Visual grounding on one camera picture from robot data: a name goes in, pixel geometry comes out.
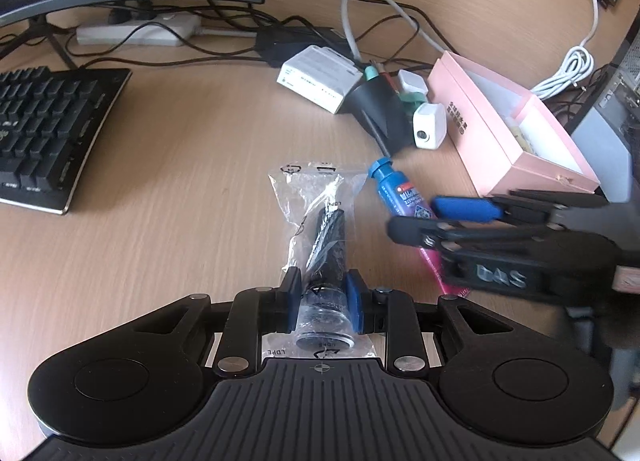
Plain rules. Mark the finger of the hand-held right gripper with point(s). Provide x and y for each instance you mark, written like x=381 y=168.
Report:
x=465 y=207
x=415 y=231

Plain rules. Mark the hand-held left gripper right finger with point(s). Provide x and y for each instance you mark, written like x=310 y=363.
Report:
x=355 y=302

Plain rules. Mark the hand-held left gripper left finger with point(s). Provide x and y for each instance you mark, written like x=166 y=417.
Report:
x=295 y=302

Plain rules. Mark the blue glue bottle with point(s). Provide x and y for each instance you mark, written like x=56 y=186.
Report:
x=395 y=186

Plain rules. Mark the pink cardboard box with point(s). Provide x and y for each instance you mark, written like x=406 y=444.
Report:
x=480 y=121

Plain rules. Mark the clear bag with black cylinder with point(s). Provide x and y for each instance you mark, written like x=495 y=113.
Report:
x=311 y=201

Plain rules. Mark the cream item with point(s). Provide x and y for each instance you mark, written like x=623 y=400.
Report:
x=521 y=133

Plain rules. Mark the black pouch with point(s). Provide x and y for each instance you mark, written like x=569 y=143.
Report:
x=377 y=108

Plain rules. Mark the computer tower case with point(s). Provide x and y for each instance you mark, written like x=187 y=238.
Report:
x=607 y=141

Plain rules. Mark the white charger plug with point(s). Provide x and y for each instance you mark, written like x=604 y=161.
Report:
x=412 y=82

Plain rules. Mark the white carton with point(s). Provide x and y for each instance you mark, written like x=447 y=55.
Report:
x=320 y=73

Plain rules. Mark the black power adapter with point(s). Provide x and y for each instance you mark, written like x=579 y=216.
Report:
x=287 y=38

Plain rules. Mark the black keyboard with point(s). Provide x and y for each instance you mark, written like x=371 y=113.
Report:
x=45 y=126

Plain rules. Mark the white power strip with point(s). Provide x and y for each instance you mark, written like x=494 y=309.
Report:
x=130 y=33

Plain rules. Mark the black monitor stand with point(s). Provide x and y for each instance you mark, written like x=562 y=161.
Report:
x=52 y=38

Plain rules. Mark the small white camera device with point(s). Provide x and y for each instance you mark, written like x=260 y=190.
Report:
x=429 y=126

